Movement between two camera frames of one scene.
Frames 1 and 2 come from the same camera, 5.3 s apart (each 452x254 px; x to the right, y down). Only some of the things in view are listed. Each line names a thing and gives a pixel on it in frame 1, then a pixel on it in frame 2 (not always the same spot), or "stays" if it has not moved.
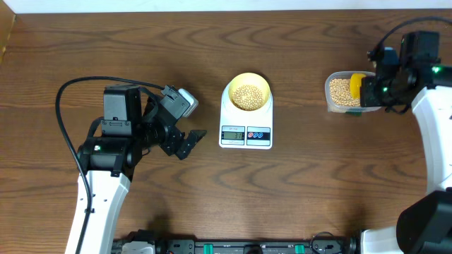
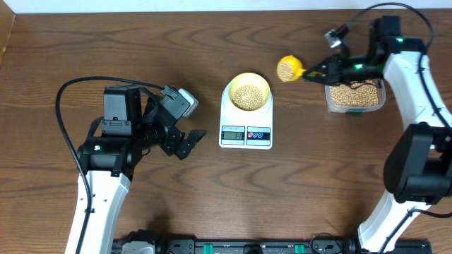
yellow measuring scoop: [355, 85] → [289, 68]
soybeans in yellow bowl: [248, 97] stays
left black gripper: [172, 143] stays
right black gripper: [367, 98] → [329, 71]
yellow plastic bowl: [249, 92] stays
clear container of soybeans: [338, 98] stays
